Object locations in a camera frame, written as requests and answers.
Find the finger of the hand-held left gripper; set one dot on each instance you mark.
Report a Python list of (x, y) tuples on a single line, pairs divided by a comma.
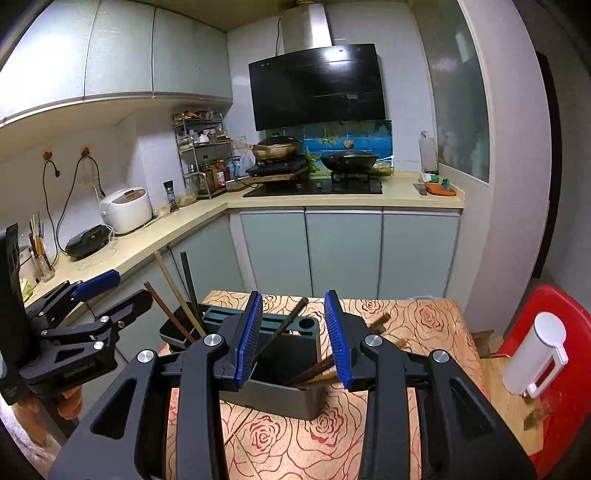
[(134, 302), (97, 285)]

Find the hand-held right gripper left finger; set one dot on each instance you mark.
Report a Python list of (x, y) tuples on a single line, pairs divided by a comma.
[(249, 341)]

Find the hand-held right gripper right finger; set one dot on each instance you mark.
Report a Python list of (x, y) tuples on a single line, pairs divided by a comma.
[(337, 341)]

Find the dark brown chopstick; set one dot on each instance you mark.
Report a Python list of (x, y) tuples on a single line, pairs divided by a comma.
[(318, 364), (323, 371)]

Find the reddish brown chopstick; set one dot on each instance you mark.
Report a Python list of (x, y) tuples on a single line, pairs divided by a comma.
[(164, 311)]

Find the long light wooden chopstick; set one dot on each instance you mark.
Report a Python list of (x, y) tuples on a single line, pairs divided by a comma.
[(323, 378)]

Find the light brown round chopstick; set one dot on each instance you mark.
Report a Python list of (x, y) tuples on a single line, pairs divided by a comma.
[(178, 293)]

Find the black chopstick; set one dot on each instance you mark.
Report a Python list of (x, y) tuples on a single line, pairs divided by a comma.
[(291, 318)]

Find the dark speckled square chopstick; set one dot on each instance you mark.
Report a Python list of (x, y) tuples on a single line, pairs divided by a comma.
[(189, 286)]

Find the dark green utensil holder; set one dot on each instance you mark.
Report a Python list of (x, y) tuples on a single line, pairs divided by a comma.
[(277, 397)]

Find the thin tan chopstick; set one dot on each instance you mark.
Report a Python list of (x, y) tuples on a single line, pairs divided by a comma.
[(236, 427)]

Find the person's left forearm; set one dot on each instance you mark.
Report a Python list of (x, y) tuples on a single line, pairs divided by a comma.
[(18, 445)]

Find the person's left hand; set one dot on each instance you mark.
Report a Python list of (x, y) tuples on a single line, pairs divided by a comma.
[(69, 404)]

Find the glass jar with knives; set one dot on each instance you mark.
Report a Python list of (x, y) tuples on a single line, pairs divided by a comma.
[(41, 265)]

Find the black sandwich maker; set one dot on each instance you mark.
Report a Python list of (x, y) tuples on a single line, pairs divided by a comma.
[(87, 242)]

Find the white rice cooker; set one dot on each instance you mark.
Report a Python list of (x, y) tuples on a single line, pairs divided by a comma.
[(127, 210)]

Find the grey lower kitchen cabinets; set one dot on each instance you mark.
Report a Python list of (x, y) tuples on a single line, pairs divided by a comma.
[(341, 254)]

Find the grey kitchen cabinets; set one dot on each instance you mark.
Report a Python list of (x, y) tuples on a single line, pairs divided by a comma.
[(115, 50), (341, 254)]

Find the beige kitchen countertop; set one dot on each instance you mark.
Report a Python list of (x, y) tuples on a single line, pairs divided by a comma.
[(194, 214)]

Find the rose print tablecloth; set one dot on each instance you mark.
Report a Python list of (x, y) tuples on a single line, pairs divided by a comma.
[(286, 443)]

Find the black pepper grinder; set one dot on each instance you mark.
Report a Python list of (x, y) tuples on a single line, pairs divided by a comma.
[(171, 198)]

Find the brown sauce bottle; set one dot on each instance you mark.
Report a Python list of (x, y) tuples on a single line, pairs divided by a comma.
[(209, 175)]

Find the black gas hob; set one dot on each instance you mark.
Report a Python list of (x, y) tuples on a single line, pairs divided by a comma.
[(314, 187)]

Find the red sauce bottle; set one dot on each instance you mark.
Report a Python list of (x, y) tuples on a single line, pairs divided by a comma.
[(225, 174)]

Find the black induction cooker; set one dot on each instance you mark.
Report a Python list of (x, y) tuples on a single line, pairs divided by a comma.
[(277, 168)]

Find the metal spice rack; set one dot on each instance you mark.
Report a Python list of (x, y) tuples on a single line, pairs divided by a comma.
[(203, 138)]

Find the black wok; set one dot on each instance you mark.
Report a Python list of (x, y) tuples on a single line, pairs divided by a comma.
[(348, 161)]

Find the orange cutting board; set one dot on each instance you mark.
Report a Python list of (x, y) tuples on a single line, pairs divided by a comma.
[(438, 190)]

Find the beige frying pan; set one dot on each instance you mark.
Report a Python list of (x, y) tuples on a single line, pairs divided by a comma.
[(277, 150)]

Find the blue picture tile backsplash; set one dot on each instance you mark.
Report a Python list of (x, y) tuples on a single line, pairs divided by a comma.
[(332, 138)]

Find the white bottle on counter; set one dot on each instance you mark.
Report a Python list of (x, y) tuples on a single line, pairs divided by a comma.
[(428, 154)]

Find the grey upper kitchen cabinets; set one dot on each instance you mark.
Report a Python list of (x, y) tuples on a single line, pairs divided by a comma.
[(115, 50)]

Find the red plastic stool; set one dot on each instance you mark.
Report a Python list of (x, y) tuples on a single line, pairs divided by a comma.
[(572, 332)]

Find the black range hood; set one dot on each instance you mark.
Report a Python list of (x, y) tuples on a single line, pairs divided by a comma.
[(318, 87)]

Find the frosted glass window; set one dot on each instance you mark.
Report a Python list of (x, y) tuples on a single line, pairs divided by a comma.
[(457, 92)]

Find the steel hood chimney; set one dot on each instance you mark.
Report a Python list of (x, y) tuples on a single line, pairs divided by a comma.
[(307, 23)]

